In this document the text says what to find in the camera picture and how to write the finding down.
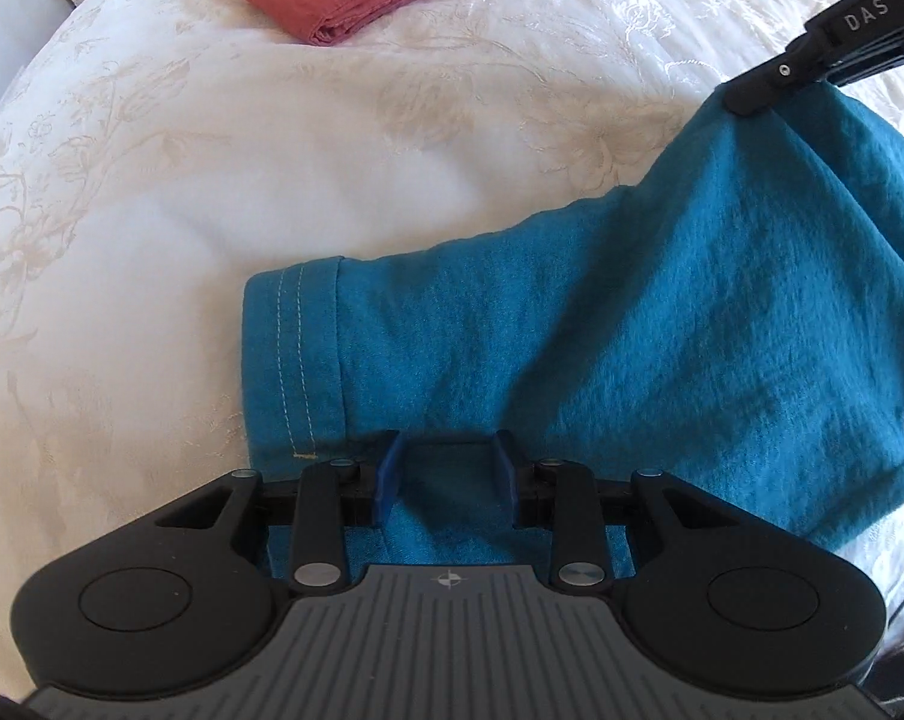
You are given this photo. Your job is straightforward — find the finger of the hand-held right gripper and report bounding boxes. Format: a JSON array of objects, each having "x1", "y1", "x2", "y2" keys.
[{"x1": 723, "y1": 0, "x2": 904, "y2": 118}]

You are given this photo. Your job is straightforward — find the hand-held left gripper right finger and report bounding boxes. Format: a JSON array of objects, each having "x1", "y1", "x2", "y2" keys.
[{"x1": 493, "y1": 430, "x2": 747, "y2": 592}]

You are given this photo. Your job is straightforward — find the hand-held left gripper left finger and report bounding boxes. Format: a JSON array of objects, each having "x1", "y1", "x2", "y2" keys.
[{"x1": 152, "y1": 430, "x2": 406, "y2": 592}]

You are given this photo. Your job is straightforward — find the teal pants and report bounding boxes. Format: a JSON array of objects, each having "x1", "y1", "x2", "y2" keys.
[{"x1": 242, "y1": 79, "x2": 904, "y2": 568}]

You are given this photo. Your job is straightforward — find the white floral bedspread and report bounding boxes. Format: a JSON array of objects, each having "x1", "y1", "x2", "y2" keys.
[{"x1": 0, "y1": 0, "x2": 904, "y2": 720}]

